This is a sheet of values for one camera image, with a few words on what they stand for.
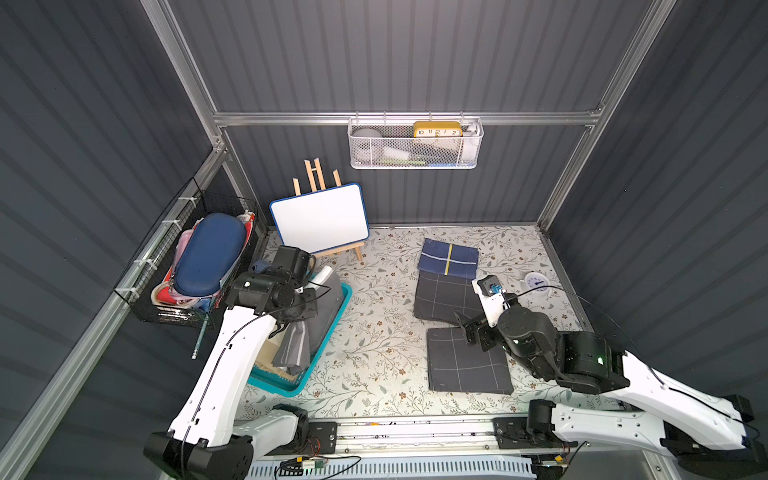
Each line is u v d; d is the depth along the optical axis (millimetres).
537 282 998
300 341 659
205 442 364
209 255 668
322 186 939
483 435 765
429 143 909
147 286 628
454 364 843
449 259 1083
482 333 541
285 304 475
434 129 869
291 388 727
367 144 827
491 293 517
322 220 943
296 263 548
